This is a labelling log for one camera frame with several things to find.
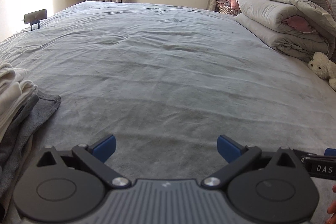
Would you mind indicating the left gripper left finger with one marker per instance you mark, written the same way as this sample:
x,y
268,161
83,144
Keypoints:
x,y
93,157

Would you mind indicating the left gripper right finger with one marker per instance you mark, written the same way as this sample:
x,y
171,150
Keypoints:
x,y
238,157

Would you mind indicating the white folded clothes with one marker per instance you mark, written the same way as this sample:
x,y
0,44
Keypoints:
x,y
16,90

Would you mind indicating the pink clothes pile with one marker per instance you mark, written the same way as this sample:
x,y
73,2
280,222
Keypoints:
x,y
228,6

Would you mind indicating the grey folded garment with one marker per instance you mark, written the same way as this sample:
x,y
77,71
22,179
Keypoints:
x,y
18,140

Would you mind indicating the grey bed sheet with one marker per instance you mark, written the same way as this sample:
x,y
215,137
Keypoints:
x,y
167,81

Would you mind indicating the white plush dog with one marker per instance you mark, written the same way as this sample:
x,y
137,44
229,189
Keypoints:
x,y
324,68

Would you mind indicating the small black device on stand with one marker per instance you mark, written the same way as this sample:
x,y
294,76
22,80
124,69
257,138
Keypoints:
x,y
35,17

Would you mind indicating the folded grey duvet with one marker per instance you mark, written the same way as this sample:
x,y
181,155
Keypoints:
x,y
297,28

